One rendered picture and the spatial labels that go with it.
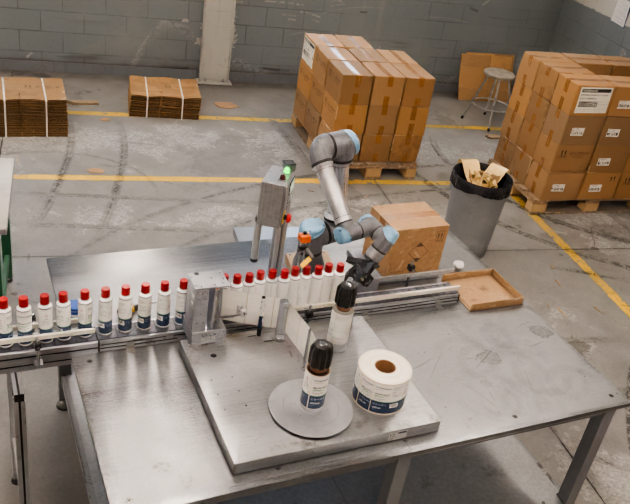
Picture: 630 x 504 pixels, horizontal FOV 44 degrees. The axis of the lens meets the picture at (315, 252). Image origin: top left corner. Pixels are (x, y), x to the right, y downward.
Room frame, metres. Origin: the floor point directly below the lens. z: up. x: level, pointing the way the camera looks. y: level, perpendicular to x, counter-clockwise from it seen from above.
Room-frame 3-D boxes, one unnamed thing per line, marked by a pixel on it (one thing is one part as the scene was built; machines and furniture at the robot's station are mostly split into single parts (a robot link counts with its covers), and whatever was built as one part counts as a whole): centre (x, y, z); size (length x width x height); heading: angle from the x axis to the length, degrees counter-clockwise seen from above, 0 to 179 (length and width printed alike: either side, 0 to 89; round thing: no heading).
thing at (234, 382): (2.33, -0.05, 0.86); 0.80 x 0.67 x 0.05; 118
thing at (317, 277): (2.82, -0.03, 0.98); 0.05 x 0.05 x 0.20
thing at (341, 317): (2.57, -0.15, 1.03); 0.09 x 0.09 x 0.30
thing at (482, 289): (3.25, -0.82, 0.85); 0.30 x 0.26 x 0.04; 118
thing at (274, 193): (2.80, 0.19, 1.38); 0.17 x 0.10 x 0.19; 173
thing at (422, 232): (3.36, -0.42, 0.99); 0.30 x 0.24 x 0.27; 119
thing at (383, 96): (6.73, -0.16, 0.45); 1.20 x 0.84 x 0.89; 22
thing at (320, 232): (3.14, 0.02, 1.05); 0.13 x 0.12 x 0.14; 129
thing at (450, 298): (2.78, 0.05, 0.85); 1.65 x 0.11 x 0.05; 118
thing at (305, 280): (2.80, 0.02, 0.98); 0.05 x 0.05 x 0.20
